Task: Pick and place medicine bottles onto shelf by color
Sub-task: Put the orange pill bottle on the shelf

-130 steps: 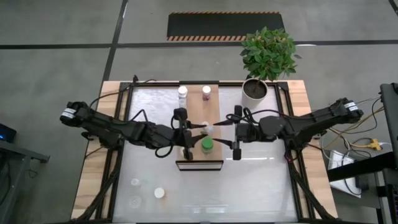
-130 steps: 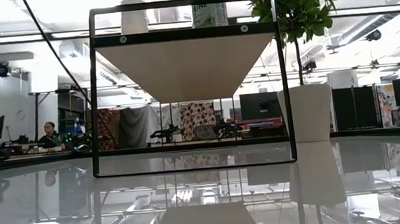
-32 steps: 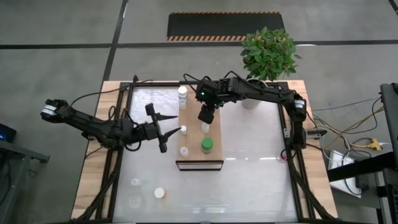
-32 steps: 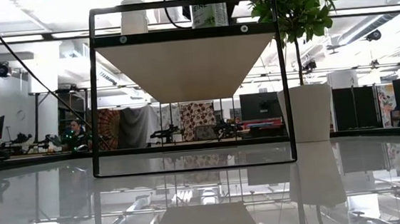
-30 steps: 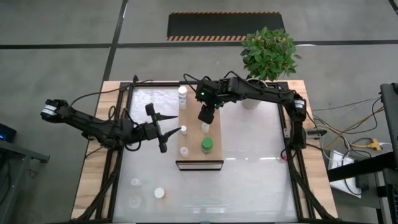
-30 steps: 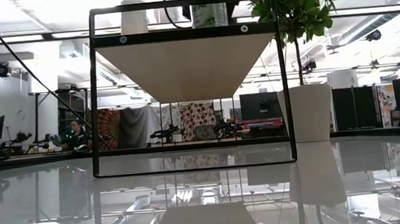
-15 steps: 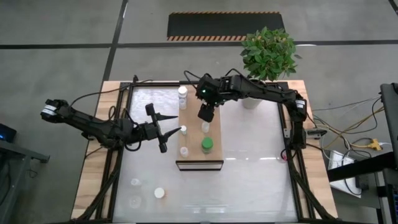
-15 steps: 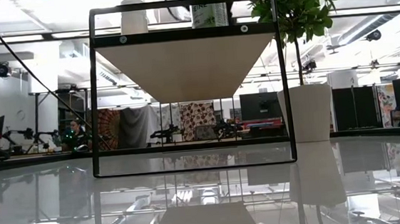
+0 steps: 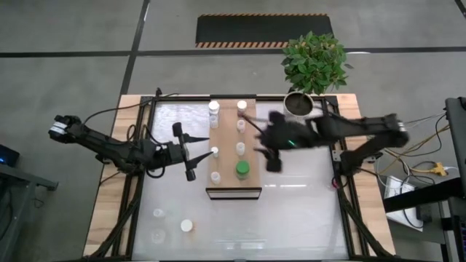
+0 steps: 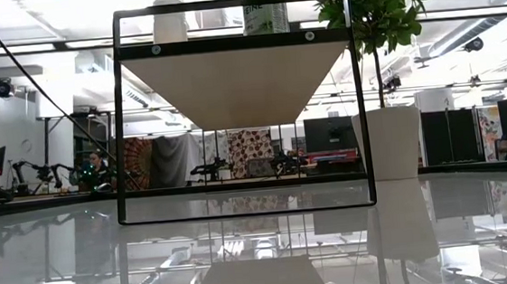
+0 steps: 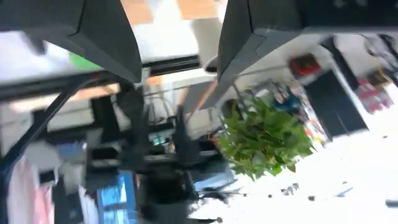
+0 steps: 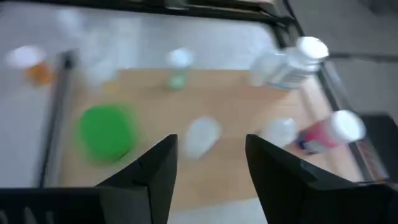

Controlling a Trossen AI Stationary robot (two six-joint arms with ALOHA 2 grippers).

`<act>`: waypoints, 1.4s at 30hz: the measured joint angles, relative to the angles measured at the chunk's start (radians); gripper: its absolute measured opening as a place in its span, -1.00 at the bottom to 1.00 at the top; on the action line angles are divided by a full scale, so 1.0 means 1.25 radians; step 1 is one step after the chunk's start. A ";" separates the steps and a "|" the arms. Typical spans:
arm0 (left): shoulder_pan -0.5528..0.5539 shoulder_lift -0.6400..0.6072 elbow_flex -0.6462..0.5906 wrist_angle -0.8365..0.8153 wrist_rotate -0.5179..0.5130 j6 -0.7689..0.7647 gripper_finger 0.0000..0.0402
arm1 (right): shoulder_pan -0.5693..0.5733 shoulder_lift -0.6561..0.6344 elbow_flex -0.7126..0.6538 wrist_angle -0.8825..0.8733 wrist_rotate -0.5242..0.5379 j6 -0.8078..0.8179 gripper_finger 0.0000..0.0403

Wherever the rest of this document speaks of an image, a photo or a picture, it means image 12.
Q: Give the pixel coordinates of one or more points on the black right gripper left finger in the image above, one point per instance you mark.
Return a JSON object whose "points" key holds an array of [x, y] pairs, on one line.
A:
{"points": [[152, 180]]}

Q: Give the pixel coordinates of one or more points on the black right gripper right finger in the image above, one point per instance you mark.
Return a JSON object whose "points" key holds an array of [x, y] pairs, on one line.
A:
{"points": [[286, 186]]}

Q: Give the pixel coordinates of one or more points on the translucent white bottle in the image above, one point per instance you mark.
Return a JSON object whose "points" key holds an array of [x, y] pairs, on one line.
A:
{"points": [[280, 130]]}

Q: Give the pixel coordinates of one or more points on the white bottle with yellow label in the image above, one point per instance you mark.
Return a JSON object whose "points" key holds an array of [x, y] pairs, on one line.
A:
{"points": [[202, 137]]}

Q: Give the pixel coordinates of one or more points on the green caffeine bottle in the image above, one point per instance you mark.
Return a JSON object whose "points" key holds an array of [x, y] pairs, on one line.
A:
{"points": [[105, 132]]}

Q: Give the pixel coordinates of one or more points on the pink Pepto Bismol bottle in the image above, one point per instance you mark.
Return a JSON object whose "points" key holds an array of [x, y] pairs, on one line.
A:
{"points": [[329, 133]]}

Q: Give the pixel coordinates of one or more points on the white bottle with green label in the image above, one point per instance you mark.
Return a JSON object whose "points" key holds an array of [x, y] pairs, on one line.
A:
{"points": [[289, 67]]}

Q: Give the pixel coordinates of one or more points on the white cap front left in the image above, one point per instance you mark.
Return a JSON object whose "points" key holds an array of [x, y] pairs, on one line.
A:
{"points": [[28, 62]]}

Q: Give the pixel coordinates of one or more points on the black table frame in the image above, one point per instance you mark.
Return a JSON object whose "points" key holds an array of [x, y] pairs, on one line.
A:
{"points": [[217, 11]]}

